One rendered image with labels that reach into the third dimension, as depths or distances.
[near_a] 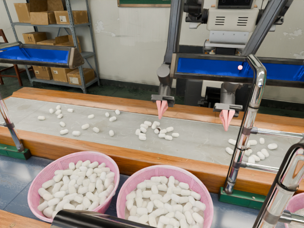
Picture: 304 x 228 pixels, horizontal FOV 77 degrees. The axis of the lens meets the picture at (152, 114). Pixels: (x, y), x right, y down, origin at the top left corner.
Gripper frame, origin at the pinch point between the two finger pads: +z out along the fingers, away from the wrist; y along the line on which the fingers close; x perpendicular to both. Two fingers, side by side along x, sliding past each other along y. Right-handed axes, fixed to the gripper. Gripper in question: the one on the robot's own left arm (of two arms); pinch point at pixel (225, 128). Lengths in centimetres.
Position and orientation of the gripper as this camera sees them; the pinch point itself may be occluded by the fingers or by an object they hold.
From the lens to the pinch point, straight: 80.3
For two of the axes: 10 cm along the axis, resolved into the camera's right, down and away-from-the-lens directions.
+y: 9.7, 1.1, -1.9
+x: 1.4, 3.7, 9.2
